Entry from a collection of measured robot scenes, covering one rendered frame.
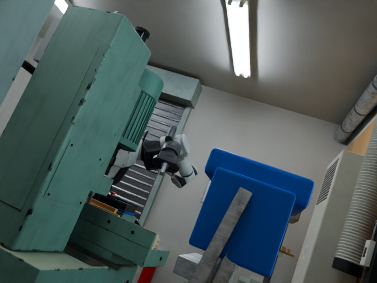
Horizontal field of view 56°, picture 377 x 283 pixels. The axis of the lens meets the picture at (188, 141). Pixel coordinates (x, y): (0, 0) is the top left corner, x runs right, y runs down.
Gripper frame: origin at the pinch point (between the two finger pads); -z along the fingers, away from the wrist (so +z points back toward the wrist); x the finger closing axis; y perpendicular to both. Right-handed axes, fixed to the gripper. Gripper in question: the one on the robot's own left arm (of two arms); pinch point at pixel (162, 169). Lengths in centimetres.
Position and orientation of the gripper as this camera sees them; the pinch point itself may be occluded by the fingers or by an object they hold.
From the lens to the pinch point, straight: 150.6
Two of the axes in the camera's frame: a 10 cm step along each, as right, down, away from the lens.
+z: 1.7, -5.1, 8.4
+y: 2.8, -8.0, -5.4
